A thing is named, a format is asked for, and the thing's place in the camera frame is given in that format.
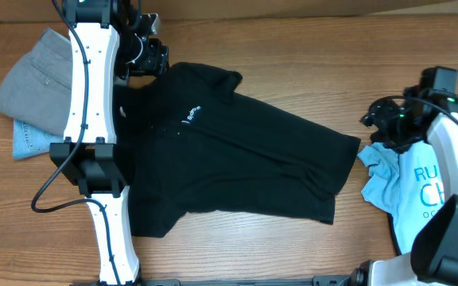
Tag black polo shirt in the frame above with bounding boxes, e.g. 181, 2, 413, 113
114, 63, 360, 238

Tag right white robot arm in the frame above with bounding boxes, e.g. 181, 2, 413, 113
352, 96, 458, 285

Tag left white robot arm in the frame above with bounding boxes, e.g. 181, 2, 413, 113
49, 0, 169, 285

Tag light blue printed t-shirt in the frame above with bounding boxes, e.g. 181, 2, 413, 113
358, 141, 444, 255

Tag folded grey trousers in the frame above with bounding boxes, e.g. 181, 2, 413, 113
0, 28, 72, 136

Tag folded blue jeans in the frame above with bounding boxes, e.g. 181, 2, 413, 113
12, 120, 63, 160

